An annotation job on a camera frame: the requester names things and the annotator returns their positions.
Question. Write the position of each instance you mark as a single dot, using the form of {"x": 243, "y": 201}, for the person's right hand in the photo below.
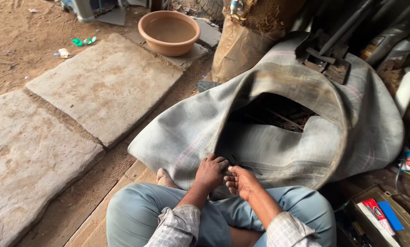
{"x": 243, "y": 183}

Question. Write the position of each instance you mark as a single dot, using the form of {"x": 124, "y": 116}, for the person's left hand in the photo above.
{"x": 209, "y": 175}

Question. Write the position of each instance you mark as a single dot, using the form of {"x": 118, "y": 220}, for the person's left fingers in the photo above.
{"x": 219, "y": 162}

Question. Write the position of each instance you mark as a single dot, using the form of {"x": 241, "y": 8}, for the large grey rubber tube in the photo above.
{"x": 369, "y": 130}

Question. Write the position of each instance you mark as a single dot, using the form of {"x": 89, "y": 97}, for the person's bare foot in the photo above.
{"x": 165, "y": 179}

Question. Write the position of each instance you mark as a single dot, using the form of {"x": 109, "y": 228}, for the person's checked shirt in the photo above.
{"x": 177, "y": 226}

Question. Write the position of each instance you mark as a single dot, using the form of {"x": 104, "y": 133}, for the person's grey-blue trousers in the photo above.
{"x": 133, "y": 212}

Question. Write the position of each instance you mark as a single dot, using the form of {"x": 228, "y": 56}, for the small grey stone slab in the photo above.
{"x": 191, "y": 56}

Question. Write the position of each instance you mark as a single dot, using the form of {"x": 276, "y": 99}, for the brown sack-wrapped trunk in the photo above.
{"x": 242, "y": 44}

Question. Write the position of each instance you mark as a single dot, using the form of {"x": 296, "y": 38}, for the wooden plank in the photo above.
{"x": 95, "y": 219}

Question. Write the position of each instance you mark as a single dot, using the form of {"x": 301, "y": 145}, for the large grey stone slab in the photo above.
{"x": 30, "y": 164}
{"x": 105, "y": 85}

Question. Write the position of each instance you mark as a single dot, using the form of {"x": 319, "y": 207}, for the brown plastic basin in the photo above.
{"x": 169, "y": 32}

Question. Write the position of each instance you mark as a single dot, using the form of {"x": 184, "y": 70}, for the rusty metal clamp tool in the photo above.
{"x": 325, "y": 67}

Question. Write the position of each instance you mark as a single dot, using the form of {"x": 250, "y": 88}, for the black rubber tyre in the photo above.
{"x": 212, "y": 7}

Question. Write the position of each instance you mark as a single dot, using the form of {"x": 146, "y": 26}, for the metal water tap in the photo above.
{"x": 236, "y": 6}

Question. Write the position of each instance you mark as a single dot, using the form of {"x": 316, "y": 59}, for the white flat box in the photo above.
{"x": 373, "y": 224}

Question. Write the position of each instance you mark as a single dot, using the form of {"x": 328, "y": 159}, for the red and white tube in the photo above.
{"x": 379, "y": 214}

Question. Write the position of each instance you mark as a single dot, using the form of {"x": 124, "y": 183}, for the blue patch sheet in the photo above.
{"x": 390, "y": 215}

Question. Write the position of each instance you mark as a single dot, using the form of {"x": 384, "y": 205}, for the green plastic scrap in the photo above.
{"x": 83, "y": 41}

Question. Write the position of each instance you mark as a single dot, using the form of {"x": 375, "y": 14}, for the black metal rod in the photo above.
{"x": 349, "y": 25}

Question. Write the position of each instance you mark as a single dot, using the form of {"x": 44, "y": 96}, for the white crumpled scrap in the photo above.
{"x": 63, "y": 52}

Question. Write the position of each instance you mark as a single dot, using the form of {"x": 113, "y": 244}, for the white plastic bottle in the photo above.
{"x": 406, "y": 89}

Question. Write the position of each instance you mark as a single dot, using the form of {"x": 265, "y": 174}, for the olive metal toolbox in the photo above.
{"x": 407, "y": 233}

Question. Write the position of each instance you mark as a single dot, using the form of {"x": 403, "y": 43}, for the grey plastic canister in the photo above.
{"x": 393, "y": 46}

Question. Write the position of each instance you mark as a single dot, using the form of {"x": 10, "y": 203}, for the grey post base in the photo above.
{"x": 83, "y": 10}

